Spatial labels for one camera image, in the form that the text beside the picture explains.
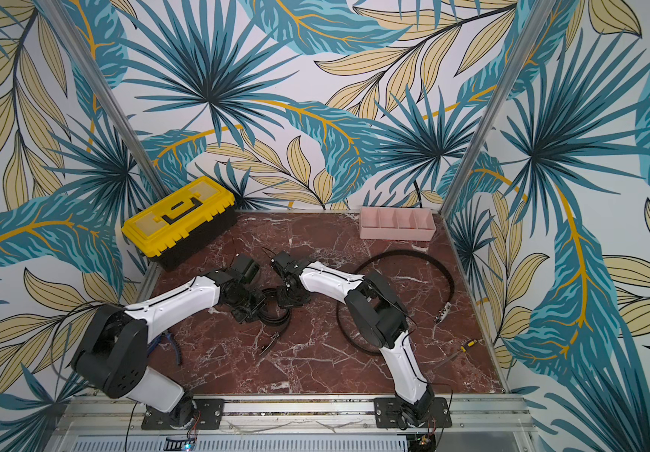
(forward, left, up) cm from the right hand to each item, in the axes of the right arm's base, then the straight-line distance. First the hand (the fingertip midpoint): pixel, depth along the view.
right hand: (286, 304), depth 93 cm
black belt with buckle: (-3, +3, -1) cm, 5 cm away
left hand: (-5, +5, +5) cm, 9 cm away
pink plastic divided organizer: (+31, -42, +5) cm, 52 cm away
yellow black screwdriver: (-14, -56, -1) cm, 58 cm away
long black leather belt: (-5, -50, 0) cm, 51 cm away
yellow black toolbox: (+21, +34, +16) cm, 43 cm away
